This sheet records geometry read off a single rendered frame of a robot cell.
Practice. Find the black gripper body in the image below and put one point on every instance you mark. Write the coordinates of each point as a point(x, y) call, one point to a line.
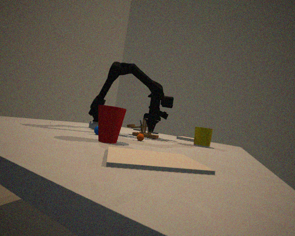
point(152, 113)

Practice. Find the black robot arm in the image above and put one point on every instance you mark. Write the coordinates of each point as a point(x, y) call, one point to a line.
point(122, 68)

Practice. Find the beige flat board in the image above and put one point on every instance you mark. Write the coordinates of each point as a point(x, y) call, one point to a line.
point(154, 161)

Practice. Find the orange ball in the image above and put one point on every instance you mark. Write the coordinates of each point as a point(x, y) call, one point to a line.
point(140, 137)

